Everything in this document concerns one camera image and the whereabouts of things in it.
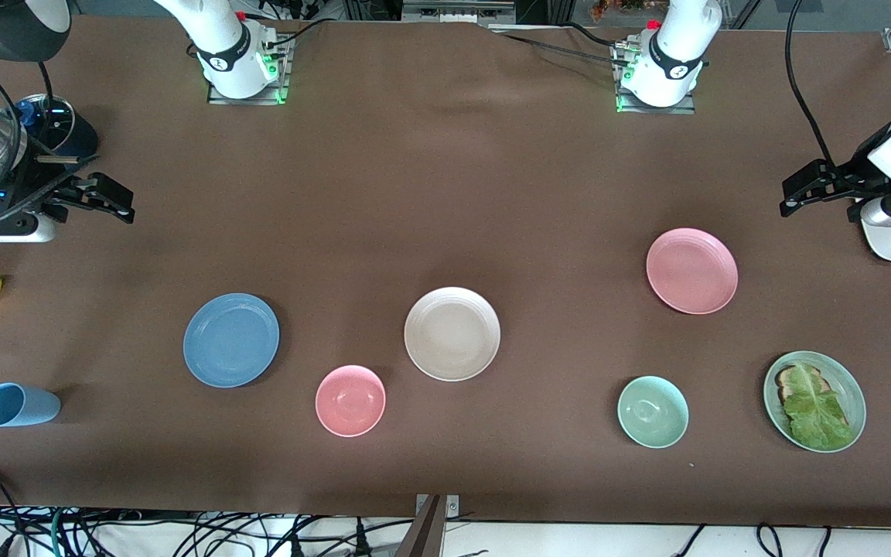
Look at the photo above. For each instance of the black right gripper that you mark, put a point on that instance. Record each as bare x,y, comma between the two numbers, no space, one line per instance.
30,183

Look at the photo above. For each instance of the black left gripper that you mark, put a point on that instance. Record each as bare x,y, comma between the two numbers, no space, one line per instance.
854,175

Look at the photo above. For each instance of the pink plate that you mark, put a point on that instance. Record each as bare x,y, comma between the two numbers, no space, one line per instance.
691,271

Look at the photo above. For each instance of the blue plate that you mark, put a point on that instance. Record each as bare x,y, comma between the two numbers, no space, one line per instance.
231,340

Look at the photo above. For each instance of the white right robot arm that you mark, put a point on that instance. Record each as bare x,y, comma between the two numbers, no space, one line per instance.
221,39

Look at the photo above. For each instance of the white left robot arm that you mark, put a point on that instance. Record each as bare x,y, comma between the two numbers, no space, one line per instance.
674,54

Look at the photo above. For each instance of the dark blue saucepan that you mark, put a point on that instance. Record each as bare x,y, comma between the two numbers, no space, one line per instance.
83,139

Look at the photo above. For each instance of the glass saucepan lid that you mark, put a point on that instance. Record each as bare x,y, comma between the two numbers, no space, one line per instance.
55,120

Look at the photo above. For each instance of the toasted bread slice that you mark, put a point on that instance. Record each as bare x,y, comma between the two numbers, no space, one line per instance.
786,379

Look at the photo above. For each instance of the green plate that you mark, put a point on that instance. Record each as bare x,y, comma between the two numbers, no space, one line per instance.
849,385

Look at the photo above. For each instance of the blue cup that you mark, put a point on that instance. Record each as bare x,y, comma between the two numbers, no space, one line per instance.
20,405

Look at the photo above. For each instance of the green lettuce leaf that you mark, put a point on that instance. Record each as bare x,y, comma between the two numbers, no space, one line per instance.
817,418

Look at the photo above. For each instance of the green bowl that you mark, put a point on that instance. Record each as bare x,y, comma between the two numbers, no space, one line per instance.
653,412

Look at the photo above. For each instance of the pink bowl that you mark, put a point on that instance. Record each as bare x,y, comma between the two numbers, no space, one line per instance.
350,401

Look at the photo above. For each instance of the brown table cover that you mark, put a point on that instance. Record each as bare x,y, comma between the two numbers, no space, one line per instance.
445,193

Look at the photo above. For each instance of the beige plate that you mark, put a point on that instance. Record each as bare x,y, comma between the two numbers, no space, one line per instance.
452,334

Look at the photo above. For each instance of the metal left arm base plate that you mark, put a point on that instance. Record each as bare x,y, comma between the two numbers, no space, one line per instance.
631,107

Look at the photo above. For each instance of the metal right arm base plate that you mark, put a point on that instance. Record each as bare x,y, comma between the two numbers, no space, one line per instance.
281,93

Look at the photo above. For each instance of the aluminium frame bar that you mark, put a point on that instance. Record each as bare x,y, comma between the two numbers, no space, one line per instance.
453,11

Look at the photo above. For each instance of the metal bracket with pole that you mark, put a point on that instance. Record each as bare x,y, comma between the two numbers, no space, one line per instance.
426,534

